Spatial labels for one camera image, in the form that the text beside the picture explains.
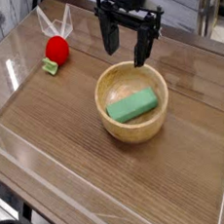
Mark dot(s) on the red plush fruit green stem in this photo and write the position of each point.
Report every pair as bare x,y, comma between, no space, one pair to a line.
56,54

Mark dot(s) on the metal frame post background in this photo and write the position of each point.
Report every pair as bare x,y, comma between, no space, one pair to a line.
207,17

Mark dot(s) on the wooden bowl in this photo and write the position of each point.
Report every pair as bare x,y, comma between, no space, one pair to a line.
121,80

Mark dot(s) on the clear acrylic corner bracket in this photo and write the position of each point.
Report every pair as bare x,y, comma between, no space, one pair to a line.
61,28

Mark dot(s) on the green rectangular block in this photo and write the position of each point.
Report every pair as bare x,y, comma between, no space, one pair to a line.
132,105

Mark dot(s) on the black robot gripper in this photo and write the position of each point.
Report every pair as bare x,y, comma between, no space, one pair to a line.
143,16

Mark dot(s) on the clear acrylic front barrier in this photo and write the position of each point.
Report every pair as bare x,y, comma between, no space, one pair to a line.
57,192

